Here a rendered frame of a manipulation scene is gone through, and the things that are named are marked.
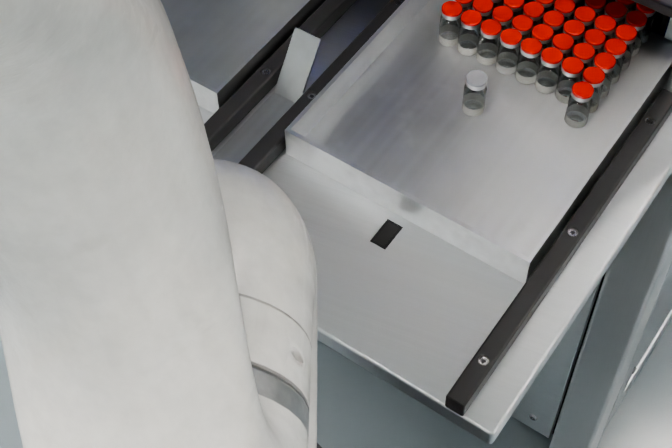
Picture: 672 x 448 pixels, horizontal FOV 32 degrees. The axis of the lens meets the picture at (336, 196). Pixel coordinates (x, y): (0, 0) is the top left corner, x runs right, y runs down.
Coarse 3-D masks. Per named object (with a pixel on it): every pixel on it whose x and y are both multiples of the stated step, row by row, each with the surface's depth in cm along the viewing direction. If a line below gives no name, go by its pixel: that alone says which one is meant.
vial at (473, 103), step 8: (464, 88) 112; (472, 88) 110; (480, 88) 110; (464, 96) 112; (472, 96) 111; (480, 96) 111; (464, 104) 113; (472, 104) 112; (480, 104) 112; (464, 112) 114; (472, 112) 113; (480, 112) 113
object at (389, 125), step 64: (448, 0) 123; (384, 64) 118; (448, 64) 118; (640, 64) 117; (320, 128) 113; (384, 128) 113; (448, 128) 113; (512, 128) 113; (576, 128) 113; (384, 192) 106; (448, 192) 108; (512, 192) 108; (576, 192) 104; (512, 256) 100
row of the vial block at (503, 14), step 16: (464, 0) 117; (480, 0) 117; (496, 16) 115; (512, 16) 115; (528, 16) 115; (528, 32) 115; (544, 32) 114; (544, 48) 114; (560, 48) 113; (576, 48) 112; (592, 48) 112; (592, 64) 113; (608, 64) 111; (608, 80) 112
